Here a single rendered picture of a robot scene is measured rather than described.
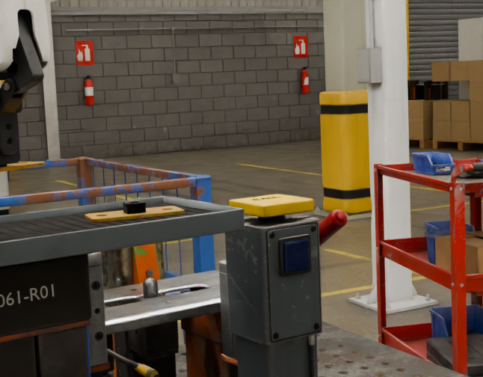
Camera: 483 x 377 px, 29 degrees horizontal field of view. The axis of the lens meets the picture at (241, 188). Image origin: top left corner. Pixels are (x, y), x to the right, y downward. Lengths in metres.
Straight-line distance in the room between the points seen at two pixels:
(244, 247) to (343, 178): 7.30
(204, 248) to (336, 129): 5.10
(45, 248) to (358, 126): 7.51
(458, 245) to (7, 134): 2.49
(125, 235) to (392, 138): 4.33
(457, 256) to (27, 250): 2.52
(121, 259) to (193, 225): 0.59
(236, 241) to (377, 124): 4.18
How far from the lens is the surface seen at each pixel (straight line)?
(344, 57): 8.17
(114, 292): 1.26
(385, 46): 5.00
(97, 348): 0.97
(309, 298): 0.90
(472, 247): 3.23
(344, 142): 8.14
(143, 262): 1.36
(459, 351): 3.22
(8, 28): 0.73
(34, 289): 0.75
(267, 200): 0.90
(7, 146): 0.76
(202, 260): 3.19
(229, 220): 0.80
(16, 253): 0.71
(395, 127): 5.04
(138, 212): 0.83
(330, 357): 1.96
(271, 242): 0.87
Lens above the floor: 1.28
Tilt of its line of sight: 7 degrees down
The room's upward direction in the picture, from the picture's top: 2 degrees counter-clockwise
